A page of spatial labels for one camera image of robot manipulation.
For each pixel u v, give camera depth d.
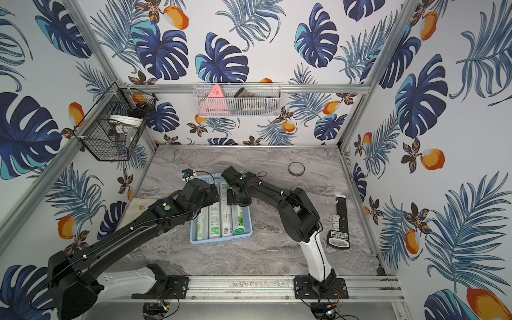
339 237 0.86
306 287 0.74
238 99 0.92
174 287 0.74
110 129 0.90
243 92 0.90
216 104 0.89
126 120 0.80
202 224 0.87
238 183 0.69
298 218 0.53
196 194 0.58
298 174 1.10
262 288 0.75
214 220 0.87
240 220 0.82
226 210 0.90
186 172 0.67
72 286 0.38
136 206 0.96
